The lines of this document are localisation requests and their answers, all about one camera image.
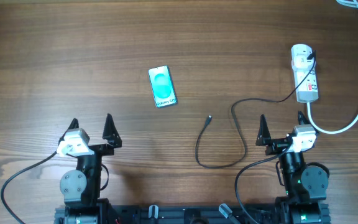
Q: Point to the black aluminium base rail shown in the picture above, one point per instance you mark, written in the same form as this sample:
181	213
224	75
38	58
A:
256	213

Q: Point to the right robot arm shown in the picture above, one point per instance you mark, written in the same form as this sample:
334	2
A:
305	183

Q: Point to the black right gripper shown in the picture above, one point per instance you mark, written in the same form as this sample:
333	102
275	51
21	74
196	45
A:
277	145

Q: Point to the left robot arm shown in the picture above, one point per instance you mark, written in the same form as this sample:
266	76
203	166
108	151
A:
81	186

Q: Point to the teal screen Galaxy smartphone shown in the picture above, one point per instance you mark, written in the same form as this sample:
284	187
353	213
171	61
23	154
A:
162	87

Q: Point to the white power strip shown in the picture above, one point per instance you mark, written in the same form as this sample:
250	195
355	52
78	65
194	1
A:
305	81

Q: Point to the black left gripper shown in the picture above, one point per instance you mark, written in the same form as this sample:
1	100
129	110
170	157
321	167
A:
109	134

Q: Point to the white USB charger plug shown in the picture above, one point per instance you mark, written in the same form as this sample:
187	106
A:
300	62

